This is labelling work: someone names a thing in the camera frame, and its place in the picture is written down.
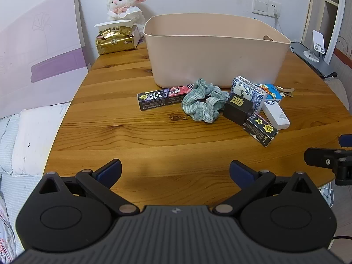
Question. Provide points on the white wall switch socket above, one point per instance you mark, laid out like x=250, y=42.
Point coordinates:
x=266, y=5

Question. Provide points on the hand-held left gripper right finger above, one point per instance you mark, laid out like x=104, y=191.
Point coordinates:
x=241, y=172

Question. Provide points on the white pillow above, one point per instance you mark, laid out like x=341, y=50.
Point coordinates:
x=38, y=140

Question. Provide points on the long black cartoon-print box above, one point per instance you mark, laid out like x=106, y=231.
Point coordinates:
x=162, y=98

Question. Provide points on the grey laptop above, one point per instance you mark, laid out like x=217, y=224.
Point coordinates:
x=316, y=63

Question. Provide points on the gold tissue pack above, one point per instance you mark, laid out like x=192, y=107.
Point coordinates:
x=114, y=41

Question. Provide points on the white rectangular box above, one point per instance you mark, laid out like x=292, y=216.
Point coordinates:
x=276, y=113

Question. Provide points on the brown item in basket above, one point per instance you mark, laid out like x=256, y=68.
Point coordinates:
x=267, y=37

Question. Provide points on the white plush sheep toy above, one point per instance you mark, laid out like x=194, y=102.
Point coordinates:
x=126, y=4

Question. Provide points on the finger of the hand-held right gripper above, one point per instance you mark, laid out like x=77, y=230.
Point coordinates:
x=346, y=140
x=319, y=157

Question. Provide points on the beige cushion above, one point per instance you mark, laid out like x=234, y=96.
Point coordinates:
x=337, y=93

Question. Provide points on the floral quilt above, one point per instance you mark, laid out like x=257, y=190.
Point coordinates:
x=6, y=233

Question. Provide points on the green checkered cloth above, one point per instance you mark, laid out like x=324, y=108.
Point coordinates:
x=205, y=101

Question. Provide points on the blue white patterned box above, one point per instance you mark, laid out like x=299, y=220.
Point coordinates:
x=249, y=90

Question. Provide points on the blue cartoon packet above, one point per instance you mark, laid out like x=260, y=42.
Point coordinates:
x=271, y=91

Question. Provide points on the brown hair clip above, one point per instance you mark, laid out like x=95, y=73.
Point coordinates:
x=286, y=91

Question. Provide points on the beige plastic basket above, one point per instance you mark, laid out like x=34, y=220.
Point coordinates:
x=214, y=50

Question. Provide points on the light blue bed sheet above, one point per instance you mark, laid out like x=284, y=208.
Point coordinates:
x=7, y=143

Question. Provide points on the white phone stand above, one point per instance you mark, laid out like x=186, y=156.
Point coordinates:
x=316, y=45

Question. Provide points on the white shelf frame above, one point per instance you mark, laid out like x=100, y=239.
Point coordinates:
x=334, y=13

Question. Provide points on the pink headboard panel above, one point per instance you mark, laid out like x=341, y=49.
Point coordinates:
x=38, y=57

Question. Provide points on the black cube box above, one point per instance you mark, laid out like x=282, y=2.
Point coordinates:
x=237, y=109

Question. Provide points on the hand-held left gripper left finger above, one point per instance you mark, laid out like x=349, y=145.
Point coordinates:
x=109, y=172

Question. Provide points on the black box with yellow stars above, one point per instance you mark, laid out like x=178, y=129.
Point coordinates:
x=261, y=129

